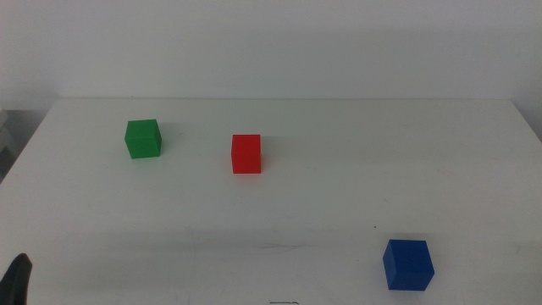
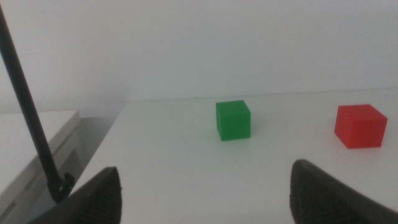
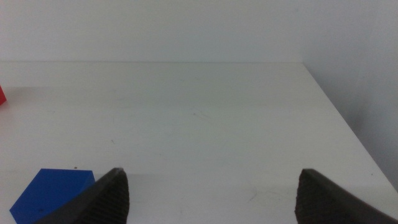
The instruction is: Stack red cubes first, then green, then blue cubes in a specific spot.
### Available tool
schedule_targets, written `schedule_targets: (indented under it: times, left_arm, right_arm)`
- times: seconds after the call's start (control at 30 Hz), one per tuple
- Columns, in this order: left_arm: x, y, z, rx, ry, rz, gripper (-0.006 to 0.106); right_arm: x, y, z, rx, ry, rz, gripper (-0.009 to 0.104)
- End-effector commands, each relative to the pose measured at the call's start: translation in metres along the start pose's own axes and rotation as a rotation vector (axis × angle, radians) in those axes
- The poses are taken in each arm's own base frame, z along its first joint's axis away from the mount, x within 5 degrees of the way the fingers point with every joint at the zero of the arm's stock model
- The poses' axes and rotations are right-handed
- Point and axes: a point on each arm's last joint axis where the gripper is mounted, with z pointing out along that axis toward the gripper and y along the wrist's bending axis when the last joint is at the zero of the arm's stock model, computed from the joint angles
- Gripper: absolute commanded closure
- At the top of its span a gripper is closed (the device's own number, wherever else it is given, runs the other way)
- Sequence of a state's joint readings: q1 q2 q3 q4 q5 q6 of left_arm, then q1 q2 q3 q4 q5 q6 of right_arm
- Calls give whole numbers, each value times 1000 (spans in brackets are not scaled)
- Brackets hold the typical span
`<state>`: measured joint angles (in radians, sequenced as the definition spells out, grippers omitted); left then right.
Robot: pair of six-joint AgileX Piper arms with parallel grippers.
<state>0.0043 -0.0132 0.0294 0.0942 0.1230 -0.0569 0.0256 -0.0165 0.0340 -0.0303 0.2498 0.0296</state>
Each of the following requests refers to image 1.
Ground blue cube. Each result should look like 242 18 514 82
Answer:
382 239 435 291

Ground red cube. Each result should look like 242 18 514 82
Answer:
230 134 263 175

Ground green cube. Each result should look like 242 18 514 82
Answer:
124 119 163 160

